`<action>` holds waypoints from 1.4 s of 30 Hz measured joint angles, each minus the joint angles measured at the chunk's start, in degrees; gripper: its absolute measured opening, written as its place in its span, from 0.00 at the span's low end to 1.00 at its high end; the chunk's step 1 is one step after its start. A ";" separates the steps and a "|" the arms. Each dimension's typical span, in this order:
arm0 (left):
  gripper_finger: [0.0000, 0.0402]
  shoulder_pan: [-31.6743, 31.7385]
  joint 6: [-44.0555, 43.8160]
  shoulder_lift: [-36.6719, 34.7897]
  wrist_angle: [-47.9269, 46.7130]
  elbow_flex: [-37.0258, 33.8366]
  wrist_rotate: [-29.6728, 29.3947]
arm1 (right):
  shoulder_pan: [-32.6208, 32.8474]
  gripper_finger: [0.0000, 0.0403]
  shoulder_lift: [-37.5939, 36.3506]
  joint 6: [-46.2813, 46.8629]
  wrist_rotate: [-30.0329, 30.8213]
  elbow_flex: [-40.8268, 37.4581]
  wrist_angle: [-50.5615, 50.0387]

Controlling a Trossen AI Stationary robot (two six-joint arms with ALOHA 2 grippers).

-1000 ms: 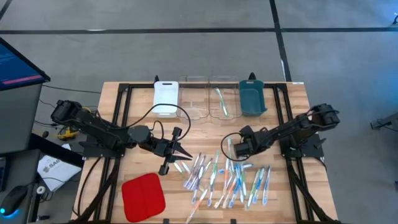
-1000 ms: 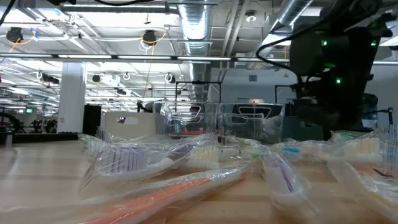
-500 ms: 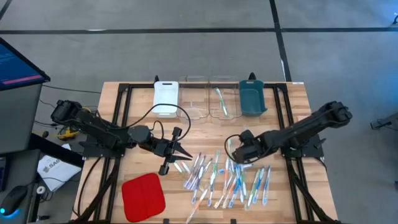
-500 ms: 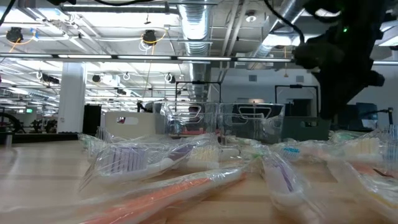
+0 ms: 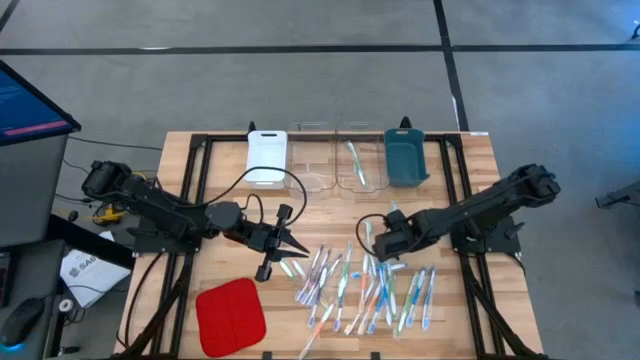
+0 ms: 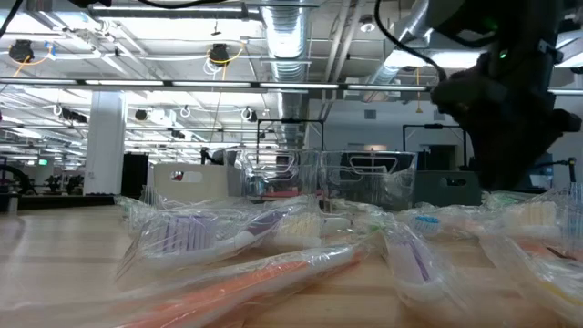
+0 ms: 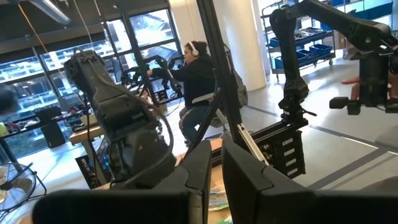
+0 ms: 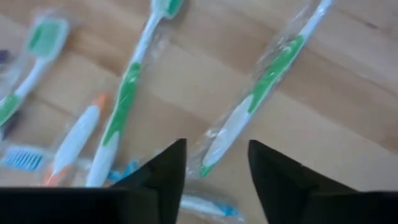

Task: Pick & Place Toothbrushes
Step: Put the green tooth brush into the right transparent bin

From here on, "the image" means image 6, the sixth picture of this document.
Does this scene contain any silver round air duct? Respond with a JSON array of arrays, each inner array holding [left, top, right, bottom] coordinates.
[[363, 0, 432, 104], [260, 0, 312, 149]]

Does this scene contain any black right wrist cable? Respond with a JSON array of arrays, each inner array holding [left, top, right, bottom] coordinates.
[[373, 0, 448, 84]]

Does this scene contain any black jointed stand arm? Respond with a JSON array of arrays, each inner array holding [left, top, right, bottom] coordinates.
[[544, 156, 578, 192]]

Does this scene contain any black hanging cable reel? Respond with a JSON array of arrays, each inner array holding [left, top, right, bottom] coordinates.
[[7, 39, 36, 64], [208, 43, 231, 67]]

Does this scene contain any clear plastic bin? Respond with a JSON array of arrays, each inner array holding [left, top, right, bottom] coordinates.
[[320, 149, 418, 211], [235, 148, 322, 204]]

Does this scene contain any long LED light bar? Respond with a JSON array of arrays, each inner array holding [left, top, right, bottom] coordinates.
[[0, 77, 583, 97]]

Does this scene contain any background computer monitor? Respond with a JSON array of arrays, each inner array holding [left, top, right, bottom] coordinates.
[[537, 152, 555, 188]]

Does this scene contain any orange toothbrush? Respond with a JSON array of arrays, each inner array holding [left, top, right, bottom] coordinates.
[[90, 243, 370, 328], [505, 239, 583, 265]]

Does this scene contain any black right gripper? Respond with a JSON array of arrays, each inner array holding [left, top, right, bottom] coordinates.
[[430, 47, 583, 192]]

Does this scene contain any white plastic bin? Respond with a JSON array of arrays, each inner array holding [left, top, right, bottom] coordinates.
[[152, 162, 230, 205]]

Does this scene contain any green toothbrush in clear wrap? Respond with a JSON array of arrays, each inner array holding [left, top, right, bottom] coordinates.
[[482, 190, 538, 210], [113, 184, 159, 229]]

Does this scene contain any black tall cabinet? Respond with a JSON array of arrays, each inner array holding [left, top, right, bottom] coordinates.
[[120, 152, 150, 198]]

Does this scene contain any black metal stand frame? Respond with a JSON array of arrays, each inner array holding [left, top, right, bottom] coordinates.
[[402, 122, 469, 172]]

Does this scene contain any white square pillar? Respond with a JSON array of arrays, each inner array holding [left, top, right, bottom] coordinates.
[[84, 90, 128, 196]]

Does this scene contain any purple toothbrush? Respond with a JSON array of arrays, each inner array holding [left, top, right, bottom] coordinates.
[[117, 202, 315, 278], [380, 222, 456, 311]]

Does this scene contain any teal plastic bin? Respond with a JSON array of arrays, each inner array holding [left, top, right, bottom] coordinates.
[[413, 169, 483, 209]]

